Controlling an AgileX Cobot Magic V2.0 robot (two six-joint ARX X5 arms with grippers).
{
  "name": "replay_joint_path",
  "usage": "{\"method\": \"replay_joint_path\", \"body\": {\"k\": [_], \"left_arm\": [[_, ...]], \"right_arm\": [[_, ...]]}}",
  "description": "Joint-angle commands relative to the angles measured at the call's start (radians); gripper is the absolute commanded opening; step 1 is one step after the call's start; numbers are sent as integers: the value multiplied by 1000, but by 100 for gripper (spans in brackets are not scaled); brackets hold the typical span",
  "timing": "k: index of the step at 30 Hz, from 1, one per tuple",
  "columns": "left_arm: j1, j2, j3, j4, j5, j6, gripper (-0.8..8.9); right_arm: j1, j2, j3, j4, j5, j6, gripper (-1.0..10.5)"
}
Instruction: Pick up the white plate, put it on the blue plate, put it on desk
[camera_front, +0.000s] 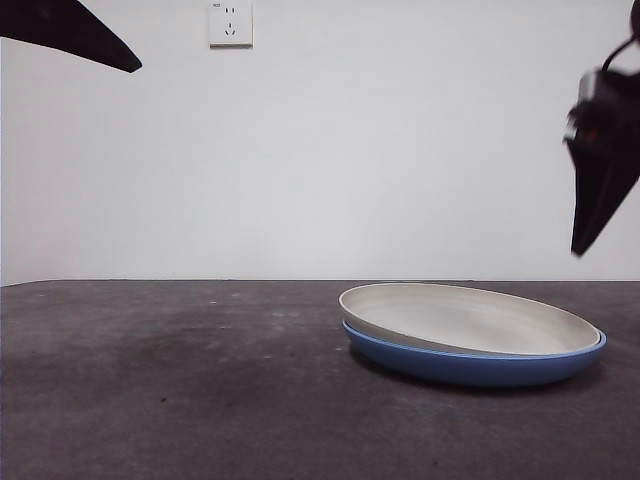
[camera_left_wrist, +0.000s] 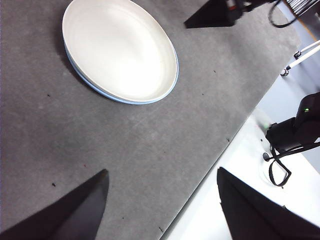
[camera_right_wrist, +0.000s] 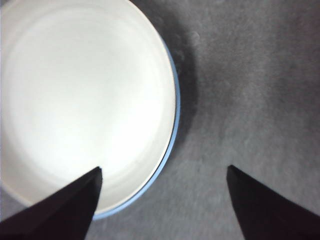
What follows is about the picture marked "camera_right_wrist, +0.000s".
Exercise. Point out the white round plate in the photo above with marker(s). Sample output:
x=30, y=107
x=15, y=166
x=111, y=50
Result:
x=80, y=95

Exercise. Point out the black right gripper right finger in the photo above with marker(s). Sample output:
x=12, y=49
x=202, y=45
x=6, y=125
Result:
x=270, y=212

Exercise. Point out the blue round plate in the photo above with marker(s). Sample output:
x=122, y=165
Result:
x=176, y=105

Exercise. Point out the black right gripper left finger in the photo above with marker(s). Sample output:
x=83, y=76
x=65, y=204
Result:
x=57, y=210

